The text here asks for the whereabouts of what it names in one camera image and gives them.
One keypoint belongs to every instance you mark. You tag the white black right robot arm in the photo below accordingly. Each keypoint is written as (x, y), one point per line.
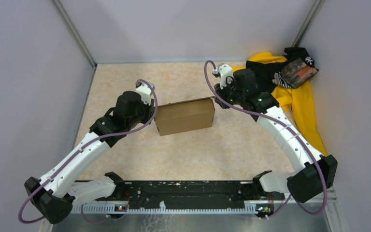
(313, 173)

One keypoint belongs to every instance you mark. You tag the yellow cloth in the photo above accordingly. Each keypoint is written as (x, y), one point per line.
(300, 102)

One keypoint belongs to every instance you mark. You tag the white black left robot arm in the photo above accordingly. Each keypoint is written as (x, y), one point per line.
(73, 169)

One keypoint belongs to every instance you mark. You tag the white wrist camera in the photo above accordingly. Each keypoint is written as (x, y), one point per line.
(145, 88)
(225, 73)

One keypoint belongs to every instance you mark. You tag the black cloth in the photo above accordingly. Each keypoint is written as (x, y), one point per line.
(267, 64)

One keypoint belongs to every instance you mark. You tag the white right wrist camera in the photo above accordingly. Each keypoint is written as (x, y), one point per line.
(225, 73)

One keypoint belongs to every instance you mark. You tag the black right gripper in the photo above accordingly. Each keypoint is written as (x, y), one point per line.
(230, 83)

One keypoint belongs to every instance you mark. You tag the patterned grey pouch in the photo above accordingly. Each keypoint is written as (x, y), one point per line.
(295, 73)

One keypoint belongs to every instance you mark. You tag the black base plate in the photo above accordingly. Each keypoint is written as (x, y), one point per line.
(191, 195)

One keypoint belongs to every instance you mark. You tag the aluminium frame rail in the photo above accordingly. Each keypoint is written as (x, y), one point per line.
(114, 209)

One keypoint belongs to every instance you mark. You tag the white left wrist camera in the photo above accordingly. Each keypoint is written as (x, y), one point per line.
(145, 88)

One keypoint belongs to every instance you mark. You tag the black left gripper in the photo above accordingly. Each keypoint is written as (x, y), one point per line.
(149, 111)

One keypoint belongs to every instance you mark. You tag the brown cardboard box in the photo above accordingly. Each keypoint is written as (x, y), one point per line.
(185, 116)

